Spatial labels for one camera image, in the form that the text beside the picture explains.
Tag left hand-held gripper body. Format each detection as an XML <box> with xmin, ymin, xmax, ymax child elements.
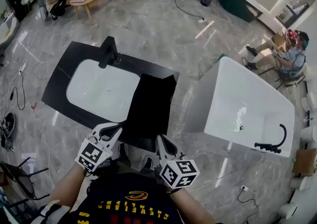
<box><xmin>74</xmin><ymin>132</ymin><xmax>115</xmax><ymax>173</ymax></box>

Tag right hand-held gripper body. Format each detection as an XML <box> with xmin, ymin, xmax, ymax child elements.
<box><xmin>155</xmin><ymin>153</ymin><xmax>200</xmax><ymax>189</ymax></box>

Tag black cloth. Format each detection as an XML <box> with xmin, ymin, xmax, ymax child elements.
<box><xmin>123</xmin><ymin>73</ymin><xmax>177</xmax><ymax>153</ymax></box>

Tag person's left forearm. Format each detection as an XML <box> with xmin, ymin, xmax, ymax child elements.
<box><xmin>48</xmin><ymin>163</ymin><xmax>86</xmax><ymax>208</ymax></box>

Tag person's right forearm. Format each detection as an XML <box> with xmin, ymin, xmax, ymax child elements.
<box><xmin>170</xmin><ymin>188</ymin><xmax>215</xmax><ymax>224</ymax></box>

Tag red bag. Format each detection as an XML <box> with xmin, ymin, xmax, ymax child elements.
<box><xmin>287</xmin><ymin>29</ymin><xmax>299</xmax><ymax>43</ymax></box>

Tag person's left shoe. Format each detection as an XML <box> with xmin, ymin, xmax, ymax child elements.
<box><xmin>116</xmin><ymin>143</ymin><xmax>131</xmax><ymax>168</ymax></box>

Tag person's shoe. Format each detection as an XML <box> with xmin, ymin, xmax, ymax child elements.
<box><xmin>116</xmin><ymin>143</ymin><xmax>131</xmax><ymax>168</ymax></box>
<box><xmin>141</xmin><ymin>155</ymin><xmax>156</xmax><ymax>171</ymax></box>

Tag person's right shoe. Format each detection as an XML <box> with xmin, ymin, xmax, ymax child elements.
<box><xmin>141</xmin><ymin>155</ymin><xmax>156</xmax><ymax>171</ymax></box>

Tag person's olive trousers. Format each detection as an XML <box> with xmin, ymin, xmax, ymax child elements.
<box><xmin>108</xmin><ymin>163</ymin><xmax>159</xmax><ymax>178</ymax></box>

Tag white sink basin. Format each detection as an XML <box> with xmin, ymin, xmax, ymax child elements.
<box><xmin>66</xmin><ymin>58</ymin><xmax>141</xmax><ymax>123</ymax></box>

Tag black vanity cabinet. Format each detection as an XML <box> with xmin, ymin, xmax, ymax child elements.
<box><xmin>41</xmin><ymin>41</ymin><xmax>180</xmax><ymax>154</ymax></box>

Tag person's dark jersey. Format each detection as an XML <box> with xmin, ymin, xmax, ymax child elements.
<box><xmin>37</xmin><ymin>172</ymin><xmax>189</xmax><ymax>224</ymax></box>

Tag black mesh chair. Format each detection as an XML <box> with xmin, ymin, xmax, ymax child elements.
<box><xmin>0</xmin><ymin>157</ymin><xmax>50</xmax><ymax>206</ymax></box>

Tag black sink faucet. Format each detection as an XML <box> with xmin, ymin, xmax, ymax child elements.
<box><xmin>98</xmin><ymin>36</ymin><xmax>122</xmax><ymax>69</ymax></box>

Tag white bathtub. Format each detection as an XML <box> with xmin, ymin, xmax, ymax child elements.
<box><xmin>184</xmin><ymin>56</ymin><xmax>295</xmax><ymax>159</ymax></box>

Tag black backpack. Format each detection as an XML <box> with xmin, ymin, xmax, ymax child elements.
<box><xmin>0</xmin><ymin>112</ymin><xmax>17</xmax><ymax>152</ymax></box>

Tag black bathtub faucet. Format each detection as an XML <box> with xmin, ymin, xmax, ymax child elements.
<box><xmin>254</xmin><ymin>123</ymin><xmax>287</xmax><ymax>154</ymax></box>

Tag white ceramic fixture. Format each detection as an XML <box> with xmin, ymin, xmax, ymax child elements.
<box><xmin>301</xmin><ymin>91</ymin><xmax>317</xmax><ymax>112</ymax></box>
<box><xmin>278</xmin><ymin>202</ymin><xmax>298</xmax><ymax>220</ymax></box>
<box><xmin>291</xmin><ymin>175</ymin><xmax>309</xmax><ymax>190</ymax></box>
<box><xmin>301</xmin><ymin>125</ymin><xmax>317</xmax><ymax>144</ymax></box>

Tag pale tube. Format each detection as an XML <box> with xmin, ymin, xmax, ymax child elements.
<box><xmin>195</xmin><ymin>20</ymin><xmax>214</xmax><ymax>40</ymax></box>

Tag large cardboard box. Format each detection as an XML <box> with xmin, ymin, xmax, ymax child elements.
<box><xmin>292</xmin><ymin>148</ymin><xmax>317</xmax><ymax>176</ymax></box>

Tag white round tub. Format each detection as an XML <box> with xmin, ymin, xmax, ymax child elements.
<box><xmin>0</xmin><ymin>12</ymin><xmax>20</xmax><ymax>48</ymax></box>

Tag wooden chair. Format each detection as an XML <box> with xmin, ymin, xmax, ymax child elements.
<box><xmin>259</xmin><ymin>66</ymin><xmax>307</xmax><ymax>90</ymax></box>

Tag black adapter cable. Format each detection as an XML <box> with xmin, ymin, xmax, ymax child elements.
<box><xmin>8</xmin><ymin>71</ymin><xmax>26</xmax><ymax>111</ymax></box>

